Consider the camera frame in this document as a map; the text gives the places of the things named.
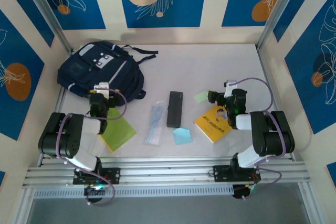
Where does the green sticky note pad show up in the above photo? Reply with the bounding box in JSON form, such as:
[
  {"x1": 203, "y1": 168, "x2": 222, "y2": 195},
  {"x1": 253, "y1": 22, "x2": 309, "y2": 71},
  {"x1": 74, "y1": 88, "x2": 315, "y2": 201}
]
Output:
[{"x1": 194, "y1": 90, "x2": 209, "y2": 103}]

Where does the navy blue school backpack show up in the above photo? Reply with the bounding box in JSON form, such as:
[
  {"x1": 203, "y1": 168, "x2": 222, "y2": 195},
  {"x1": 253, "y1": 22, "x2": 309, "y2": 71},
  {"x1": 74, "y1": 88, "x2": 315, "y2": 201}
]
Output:
[{"x1": 57, "y1": 40, "x2": 159, "y2": 107}]

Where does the yellow cartoon cover book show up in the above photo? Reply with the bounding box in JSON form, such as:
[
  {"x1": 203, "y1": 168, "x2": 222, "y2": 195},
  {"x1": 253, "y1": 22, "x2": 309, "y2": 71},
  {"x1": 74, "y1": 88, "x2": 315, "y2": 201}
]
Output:
[{"x1": 193, "y1": 104, "x2": 233, "y2": 145}]

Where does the lime green notebook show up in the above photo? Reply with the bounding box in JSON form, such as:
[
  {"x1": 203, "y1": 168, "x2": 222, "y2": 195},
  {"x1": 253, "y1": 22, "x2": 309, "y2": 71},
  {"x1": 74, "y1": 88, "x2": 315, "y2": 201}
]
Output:
[{"x1": 99, "y1": 106, "x2": 138, "y2": 154}]

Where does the black pencil case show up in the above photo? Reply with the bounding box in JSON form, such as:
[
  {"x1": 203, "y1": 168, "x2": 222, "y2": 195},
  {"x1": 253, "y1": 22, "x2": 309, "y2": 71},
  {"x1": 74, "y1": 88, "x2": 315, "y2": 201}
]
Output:
[{"x1": 166, "y1": 91, "x2": 184, "y2": 128}]

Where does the blue sticky note pad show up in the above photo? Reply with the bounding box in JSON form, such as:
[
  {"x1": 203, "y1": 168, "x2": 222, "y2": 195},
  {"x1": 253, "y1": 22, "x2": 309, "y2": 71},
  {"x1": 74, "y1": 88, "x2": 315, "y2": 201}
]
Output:
[{"x1": 172, "y1": 126, "x2": 194, "y2": 146}]

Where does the clear plastic stationery bag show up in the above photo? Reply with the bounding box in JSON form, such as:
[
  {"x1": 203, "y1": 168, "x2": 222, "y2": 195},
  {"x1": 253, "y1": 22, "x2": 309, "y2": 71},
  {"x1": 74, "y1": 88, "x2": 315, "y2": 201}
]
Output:
[{"x1": 142, "y1": 100, "x2": 166, "y2": 147}]

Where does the black controller board with LED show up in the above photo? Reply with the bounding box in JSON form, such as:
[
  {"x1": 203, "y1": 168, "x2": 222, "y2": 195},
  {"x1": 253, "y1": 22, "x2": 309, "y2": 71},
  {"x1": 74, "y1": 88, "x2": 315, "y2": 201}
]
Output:
[
  {"x1": 83, "y1": 184, "x2": 107, "y2": 197},
  {"x1": 232, "y1": 184, "x2": 257, "y2": 200}
]

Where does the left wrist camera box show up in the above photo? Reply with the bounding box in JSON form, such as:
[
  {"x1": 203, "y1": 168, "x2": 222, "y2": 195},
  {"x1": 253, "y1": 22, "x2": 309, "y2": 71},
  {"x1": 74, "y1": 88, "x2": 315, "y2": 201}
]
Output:
[{"x1": 93, "y1": 82, "x2": 110, "y2": 99}]

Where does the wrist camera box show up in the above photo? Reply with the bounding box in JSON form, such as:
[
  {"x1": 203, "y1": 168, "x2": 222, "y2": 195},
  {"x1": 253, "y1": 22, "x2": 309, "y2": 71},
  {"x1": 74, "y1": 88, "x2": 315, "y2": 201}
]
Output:
[
  {"x1": 223, "y1": 79, "x2": 238, "y2": 98},
  {"x1": 93, "y1": 82, "x2": 110, "y2": 99}
]

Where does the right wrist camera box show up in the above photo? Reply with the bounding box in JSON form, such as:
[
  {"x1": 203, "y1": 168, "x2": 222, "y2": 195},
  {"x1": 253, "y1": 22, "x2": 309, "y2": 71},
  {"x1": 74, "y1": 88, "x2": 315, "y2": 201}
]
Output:
[{"x1": 223, "y1": 79, "x2": 238, "y2": 98}]

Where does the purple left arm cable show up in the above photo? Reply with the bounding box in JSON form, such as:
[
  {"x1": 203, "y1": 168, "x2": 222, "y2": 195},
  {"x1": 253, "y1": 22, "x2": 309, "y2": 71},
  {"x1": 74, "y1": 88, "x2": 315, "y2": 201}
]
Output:
[{"x1": 56, "y1": 89, "x2": 128, "y2": 208}]

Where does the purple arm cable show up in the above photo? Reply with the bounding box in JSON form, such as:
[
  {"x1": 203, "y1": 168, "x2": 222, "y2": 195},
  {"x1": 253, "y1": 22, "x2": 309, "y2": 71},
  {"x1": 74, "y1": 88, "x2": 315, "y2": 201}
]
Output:
[
  {"x1": 56, "y1": 89, "x2": 128, "y2": 208},
  {"x1": 230, "y1": 77, "x2": 287, "y2": 201}
]

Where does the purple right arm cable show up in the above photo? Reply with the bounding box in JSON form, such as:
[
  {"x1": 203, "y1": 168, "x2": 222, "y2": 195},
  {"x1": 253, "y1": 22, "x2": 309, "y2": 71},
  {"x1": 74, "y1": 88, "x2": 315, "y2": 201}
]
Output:
[{"x1": 230, "y1": 77, "x2": 287, "y2": 201}]

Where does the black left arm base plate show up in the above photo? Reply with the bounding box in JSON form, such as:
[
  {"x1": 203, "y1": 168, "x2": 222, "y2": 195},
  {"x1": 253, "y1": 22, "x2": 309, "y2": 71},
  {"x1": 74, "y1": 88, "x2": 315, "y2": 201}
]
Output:
[{"x1": 72, "y1": 167, "x2": 121, "y2": 185}]

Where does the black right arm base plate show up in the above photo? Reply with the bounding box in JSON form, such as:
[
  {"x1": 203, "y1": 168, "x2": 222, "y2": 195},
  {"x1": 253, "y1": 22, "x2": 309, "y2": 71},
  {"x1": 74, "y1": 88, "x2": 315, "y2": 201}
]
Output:
[{"x1": 213, "y1": 165, "x2": 261, "y2": 183}]

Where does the aluminium mounting rail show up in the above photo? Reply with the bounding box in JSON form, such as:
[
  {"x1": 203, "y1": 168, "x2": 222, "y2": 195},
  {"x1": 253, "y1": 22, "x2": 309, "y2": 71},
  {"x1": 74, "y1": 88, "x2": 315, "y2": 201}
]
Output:
[{"x1": 22, "y1": 157, "x2": 312, "y2": 188}]

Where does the aluminium frame post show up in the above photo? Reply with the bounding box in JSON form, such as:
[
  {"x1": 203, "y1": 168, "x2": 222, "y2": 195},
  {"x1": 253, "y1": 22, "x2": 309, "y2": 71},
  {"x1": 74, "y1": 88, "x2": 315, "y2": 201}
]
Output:
[
  {"x1": 256, "y1": 0, "x2": 309, "y2": 51},
  {"x1": 19, "y1": 0, "x2": 74, "y2": 54}
]

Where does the grey slotted cable duct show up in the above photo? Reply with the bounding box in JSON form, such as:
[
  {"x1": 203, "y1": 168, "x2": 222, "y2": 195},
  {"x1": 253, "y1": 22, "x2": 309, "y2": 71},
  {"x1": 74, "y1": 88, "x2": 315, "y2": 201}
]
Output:
[{"x1": 33, "y1": 184, "x2": 234, "y2": 200}]

